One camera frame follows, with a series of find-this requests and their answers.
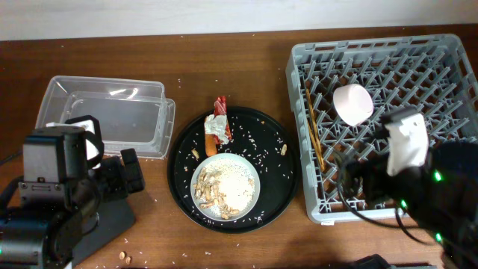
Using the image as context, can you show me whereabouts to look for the wooden chopstick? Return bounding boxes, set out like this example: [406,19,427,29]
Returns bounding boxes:
[307,123,325,172]
[305,87,325,171]

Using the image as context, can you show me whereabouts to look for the pile of rice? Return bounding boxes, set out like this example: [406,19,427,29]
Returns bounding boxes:
[204,158,255,214]

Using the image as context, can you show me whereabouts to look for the grey plate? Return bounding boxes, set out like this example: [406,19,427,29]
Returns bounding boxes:
[190,153,261,222]

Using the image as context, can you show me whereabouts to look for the white tissue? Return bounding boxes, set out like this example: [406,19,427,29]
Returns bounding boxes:
[204,114,229,144]

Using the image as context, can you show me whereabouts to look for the orange carrot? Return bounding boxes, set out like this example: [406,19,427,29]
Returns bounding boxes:
[204,114,217,157]

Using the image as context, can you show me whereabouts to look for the pile of peanut shells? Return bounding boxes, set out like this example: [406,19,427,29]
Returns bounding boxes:
[192,167,239,220]

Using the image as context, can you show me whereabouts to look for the red snack wrapper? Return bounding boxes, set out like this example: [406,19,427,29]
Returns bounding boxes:
[214,96,232,145]

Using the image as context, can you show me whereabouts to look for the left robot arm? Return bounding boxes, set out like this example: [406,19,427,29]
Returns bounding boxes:
[1,115,146,268]

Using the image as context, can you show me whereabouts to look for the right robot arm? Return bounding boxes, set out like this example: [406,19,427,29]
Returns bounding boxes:
[333,141,477,268]

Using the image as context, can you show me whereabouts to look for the grey dishwasher rack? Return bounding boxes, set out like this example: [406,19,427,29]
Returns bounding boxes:
[286,34,477,224]

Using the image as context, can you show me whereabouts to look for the peanut shell on tray right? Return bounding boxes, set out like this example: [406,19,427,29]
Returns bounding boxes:
[280,144,288,155]

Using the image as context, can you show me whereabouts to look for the peanut shell on tray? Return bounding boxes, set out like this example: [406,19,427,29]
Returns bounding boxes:
[280,144,288,155]
[191,149,199,161]

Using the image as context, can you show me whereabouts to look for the round black tray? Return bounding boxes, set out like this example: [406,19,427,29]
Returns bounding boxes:
[167,107,302,234]

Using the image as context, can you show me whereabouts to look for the peanut shell on tray left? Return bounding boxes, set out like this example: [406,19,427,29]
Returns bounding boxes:
[191,149,199,161]

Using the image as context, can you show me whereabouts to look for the clear plastic bin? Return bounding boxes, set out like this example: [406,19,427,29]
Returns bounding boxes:
[35,75,176,159]

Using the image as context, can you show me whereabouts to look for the black rectangular bin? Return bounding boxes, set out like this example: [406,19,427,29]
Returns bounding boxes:
[72,200,135,267]

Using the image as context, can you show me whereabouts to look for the peanut shells on table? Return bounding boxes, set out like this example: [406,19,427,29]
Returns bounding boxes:
[119,251,132,265]

